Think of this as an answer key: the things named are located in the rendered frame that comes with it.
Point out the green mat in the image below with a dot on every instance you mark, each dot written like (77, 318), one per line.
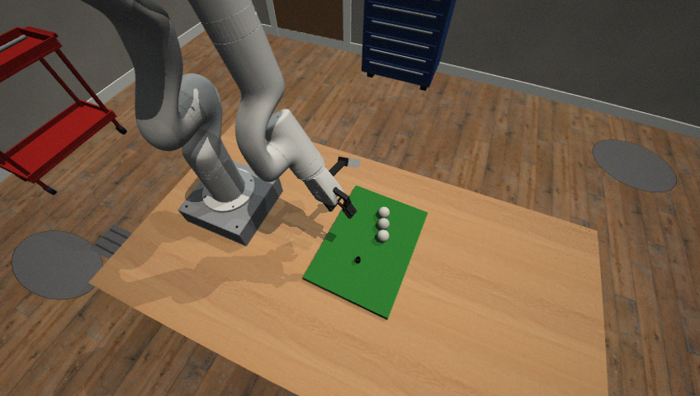
(355, 265)

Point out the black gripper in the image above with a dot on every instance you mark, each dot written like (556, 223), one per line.
(324, 187)

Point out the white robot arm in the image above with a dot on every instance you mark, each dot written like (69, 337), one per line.
(235, 30)

